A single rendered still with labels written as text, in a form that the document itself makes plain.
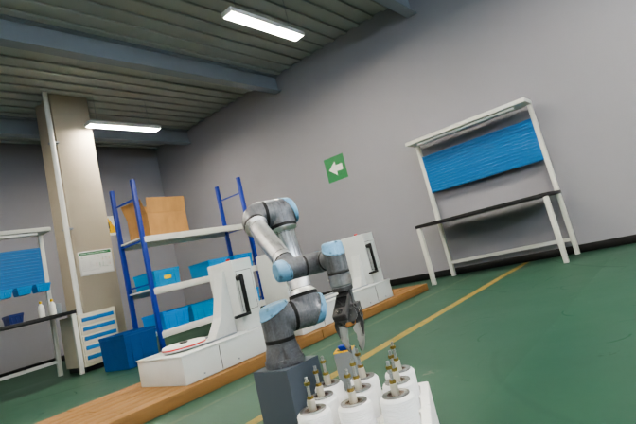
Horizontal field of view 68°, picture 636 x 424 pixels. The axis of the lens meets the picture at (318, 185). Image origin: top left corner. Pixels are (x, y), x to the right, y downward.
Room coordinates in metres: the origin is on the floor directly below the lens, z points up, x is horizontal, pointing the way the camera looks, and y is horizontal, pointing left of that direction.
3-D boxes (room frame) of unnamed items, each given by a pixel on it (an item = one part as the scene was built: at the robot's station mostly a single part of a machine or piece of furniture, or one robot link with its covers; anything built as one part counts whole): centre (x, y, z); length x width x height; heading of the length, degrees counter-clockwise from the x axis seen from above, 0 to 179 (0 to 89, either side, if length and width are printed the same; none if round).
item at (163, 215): (6.35, 2.28, 1.70); 0.71 x 0.54 x 0.51; 146
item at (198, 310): (6.54, 2.08, 0.36); 0.50 x 0.38 x 0.21; 53
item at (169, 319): (6.19, 2.33, 0.36); 0.50 x 0.38 x 0.21; 53
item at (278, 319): (1.86, 0.28, 0.47); 0.13 x 0.12 x 0.14; 118
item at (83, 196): (6.99, 3.64, 2.00); 0.56 x 0.56 x 4.00; 52
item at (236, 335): (3.56, 1.08, 0.45); 0.82 x 0.57 x 0.74; 142
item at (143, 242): (6.73, 1.97, 1.10); 1.89 x 0.64 x 2.20; 142
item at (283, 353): (1.85, 0.28, 0.35); 0.15 x 0.15 x 0.10
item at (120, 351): (5.43, 2.51, 0.19); 0.50 x 0.41 x 0.37; 57
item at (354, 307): (1.61, 0.00, 0.48); 0.09 x 0.08 x 0.12; 164
